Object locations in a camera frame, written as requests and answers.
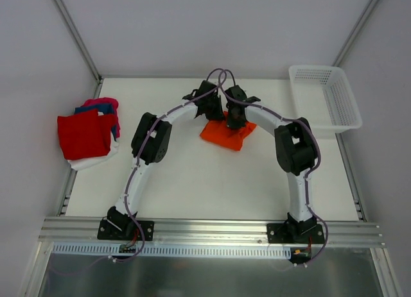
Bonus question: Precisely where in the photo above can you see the orange t shirt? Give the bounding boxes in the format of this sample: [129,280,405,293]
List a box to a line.
[200,121,257,151]

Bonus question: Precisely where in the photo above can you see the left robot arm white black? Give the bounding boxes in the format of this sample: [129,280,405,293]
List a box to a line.
[97,80,223,241]

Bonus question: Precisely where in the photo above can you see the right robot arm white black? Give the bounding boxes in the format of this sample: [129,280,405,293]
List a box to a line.
[223,85,328,245]

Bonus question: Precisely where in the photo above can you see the white plastic basket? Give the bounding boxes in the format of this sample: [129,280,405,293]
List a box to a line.
[288,65,362,136]

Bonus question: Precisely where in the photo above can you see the blue folded t shirt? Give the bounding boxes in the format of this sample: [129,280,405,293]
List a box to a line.
[74,103,115,115]

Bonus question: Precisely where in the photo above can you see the pink folded t shirt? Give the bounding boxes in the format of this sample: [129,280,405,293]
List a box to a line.
[82,97,120,139]

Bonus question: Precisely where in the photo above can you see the red folded t shirt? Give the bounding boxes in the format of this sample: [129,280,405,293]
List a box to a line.
[57,109,116,160]

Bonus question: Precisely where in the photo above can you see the white folded t shirt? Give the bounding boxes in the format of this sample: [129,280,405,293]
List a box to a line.
[58,127,118,171]

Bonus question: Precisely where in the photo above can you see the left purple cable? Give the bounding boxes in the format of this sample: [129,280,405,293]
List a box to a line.
[114,67,237,263]

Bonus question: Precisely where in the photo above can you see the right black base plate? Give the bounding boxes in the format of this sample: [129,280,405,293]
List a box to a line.
[267,223,325,244]

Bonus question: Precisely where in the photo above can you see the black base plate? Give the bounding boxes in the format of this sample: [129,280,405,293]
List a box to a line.
[97,219,155,241]
[267,223,325,244]

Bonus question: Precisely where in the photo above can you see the aluminium mounting rail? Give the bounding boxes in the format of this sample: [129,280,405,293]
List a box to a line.
[39,217,386,248]

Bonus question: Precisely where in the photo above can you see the white slotted cable duct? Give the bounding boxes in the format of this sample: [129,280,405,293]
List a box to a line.
[52,242,291,260]

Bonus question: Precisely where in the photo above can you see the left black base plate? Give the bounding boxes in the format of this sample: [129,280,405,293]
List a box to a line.
[97,219,155,241]

